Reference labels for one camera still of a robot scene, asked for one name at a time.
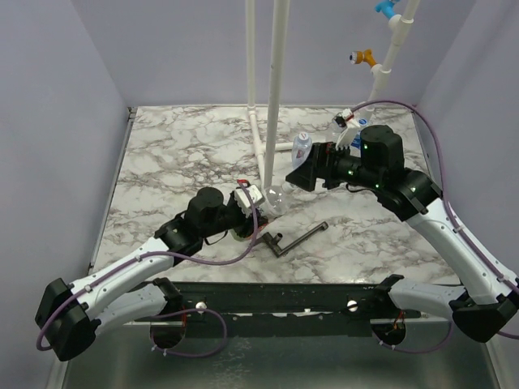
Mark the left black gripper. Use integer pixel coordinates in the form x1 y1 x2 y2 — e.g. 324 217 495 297
202 190 268 240

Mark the purple label plastic bottle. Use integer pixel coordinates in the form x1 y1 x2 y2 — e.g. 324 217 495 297
291 135 312 170

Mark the clear plastic bottle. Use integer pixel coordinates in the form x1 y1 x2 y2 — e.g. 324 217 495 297
326 125 343 142

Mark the dark metal faucet handle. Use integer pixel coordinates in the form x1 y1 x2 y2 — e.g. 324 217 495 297
261 220 329 259

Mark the blue label plastic bottle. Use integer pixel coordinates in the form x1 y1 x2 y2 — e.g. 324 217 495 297
350 126 368 157

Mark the green orange label bottle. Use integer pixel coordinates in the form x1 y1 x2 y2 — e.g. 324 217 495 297
235 182 290 225

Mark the green white bottle cap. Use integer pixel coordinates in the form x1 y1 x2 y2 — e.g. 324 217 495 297
281 182 296 194

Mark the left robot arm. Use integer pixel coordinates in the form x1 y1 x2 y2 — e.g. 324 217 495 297
35 180 266 361

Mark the white PVC pipe stand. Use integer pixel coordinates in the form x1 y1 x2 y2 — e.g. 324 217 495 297
245 0 292 189

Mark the orange nozzle fitting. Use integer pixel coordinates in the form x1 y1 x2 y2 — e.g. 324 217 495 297
349 49 378 68

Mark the white PVC pipe tree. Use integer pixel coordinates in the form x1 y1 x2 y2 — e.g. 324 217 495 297
368 0 421 100

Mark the blue pipe fitting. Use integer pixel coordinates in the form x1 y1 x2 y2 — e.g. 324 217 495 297
375 0 400 19

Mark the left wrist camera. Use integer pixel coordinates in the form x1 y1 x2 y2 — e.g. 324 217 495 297
234 185 265 217

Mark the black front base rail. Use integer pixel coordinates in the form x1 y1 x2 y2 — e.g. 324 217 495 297
151 278 400 339

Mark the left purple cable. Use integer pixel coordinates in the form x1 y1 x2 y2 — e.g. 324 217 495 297
36 179 260 357

